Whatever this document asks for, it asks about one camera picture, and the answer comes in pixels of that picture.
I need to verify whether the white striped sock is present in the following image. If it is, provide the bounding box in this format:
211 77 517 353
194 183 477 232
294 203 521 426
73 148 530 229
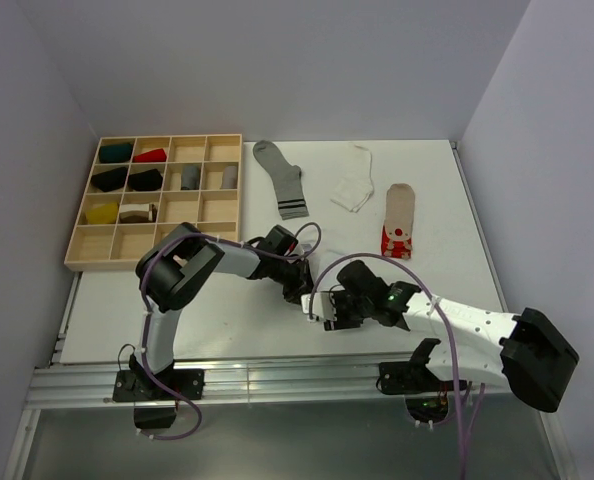
296 222 357 289

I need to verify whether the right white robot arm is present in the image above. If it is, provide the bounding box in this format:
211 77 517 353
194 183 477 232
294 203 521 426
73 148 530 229
301 260 579 413

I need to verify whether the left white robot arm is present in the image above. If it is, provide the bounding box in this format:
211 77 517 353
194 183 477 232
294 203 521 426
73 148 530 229
130 222 313 399

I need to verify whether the grey striped sock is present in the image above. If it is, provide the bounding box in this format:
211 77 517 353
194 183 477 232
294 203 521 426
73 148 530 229
253 140 309 220

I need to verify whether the beige red reindeer sock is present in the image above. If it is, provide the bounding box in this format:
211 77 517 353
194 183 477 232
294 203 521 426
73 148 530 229
381 183 415 260

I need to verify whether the plain white sock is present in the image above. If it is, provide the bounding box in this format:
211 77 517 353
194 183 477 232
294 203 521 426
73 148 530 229
330 143 374 213

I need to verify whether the light grey rolled sock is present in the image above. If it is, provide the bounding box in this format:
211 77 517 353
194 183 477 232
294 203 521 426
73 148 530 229
221 165 238 190

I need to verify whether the white brown rolled sock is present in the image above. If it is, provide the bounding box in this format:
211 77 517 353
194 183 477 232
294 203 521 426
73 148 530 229
118 203 158 224

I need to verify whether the black rolled sock right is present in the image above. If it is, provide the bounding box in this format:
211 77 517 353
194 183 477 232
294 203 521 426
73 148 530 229
127 169 163 192

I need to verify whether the black rolled sock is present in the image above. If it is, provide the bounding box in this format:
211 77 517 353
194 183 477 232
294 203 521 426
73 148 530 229
127 169 163 192
90 167 128 193

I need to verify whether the wooden compartment tray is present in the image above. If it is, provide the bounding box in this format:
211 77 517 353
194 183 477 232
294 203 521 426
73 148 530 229
65 134 243 272

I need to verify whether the red rolled sock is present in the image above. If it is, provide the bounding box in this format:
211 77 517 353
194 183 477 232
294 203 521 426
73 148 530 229
132 148 167 163

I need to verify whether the yellow rolled sock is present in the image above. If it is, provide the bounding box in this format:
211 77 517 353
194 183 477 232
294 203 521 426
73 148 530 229
85 203 119 225

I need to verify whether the black rolled sock left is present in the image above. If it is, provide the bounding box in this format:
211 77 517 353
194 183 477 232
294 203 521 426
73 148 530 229
90 167 128 193

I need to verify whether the dark green rolled sock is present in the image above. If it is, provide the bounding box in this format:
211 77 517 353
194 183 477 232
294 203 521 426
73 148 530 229
98 142 133 164

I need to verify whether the aluminium mounting rail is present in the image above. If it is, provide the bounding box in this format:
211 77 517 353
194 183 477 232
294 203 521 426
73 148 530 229
26 352 551 410

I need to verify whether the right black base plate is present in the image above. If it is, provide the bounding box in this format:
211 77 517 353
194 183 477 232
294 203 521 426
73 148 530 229
376 361 454 395

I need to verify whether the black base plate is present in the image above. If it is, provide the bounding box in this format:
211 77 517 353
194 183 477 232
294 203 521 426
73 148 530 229
376 361 454 395
112 369 204 403

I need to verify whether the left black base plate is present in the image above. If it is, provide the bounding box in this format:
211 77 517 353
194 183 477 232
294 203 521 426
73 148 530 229
112 369 204 403

